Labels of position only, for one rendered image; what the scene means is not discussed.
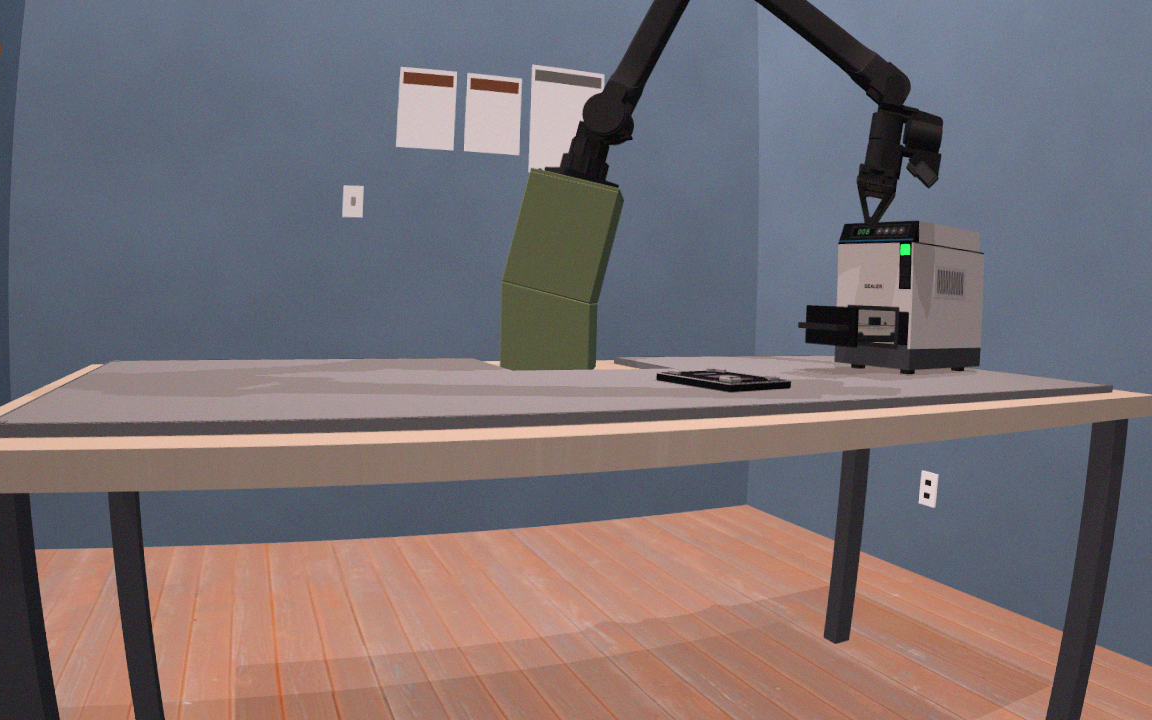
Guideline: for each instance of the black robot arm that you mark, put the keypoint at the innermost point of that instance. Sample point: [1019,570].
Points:
[606,113]

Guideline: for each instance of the white benchtop heat sealer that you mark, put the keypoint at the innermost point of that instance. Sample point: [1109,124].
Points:
[924,278]

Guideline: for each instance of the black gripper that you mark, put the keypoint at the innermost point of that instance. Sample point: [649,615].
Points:
[871,186]

